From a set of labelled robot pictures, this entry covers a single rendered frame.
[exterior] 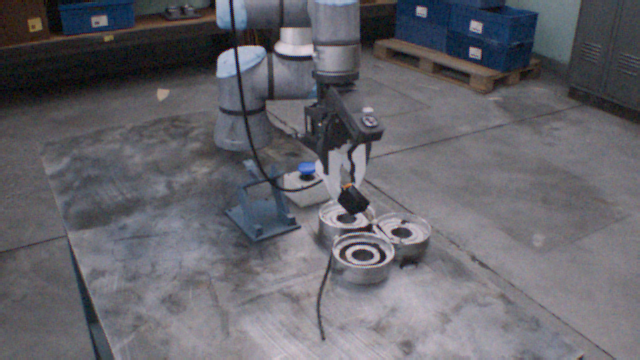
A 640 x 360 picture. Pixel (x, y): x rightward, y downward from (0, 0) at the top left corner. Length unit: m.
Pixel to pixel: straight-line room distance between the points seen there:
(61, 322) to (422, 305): 1.57
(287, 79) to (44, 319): 1.34
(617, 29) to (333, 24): 3.66
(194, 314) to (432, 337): 0.36
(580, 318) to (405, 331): 1.51
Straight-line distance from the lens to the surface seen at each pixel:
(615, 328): 2.37
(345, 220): 1.12
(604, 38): 4.50
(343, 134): 0.93
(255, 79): 1.39
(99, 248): 1.12
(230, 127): 1.43
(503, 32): 4.57
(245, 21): 0.98
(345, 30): 0.90
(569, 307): 2.39
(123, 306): 0.97
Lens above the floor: 1.40
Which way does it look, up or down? 28 degrees down
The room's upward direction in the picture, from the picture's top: 1 degrees clockwise
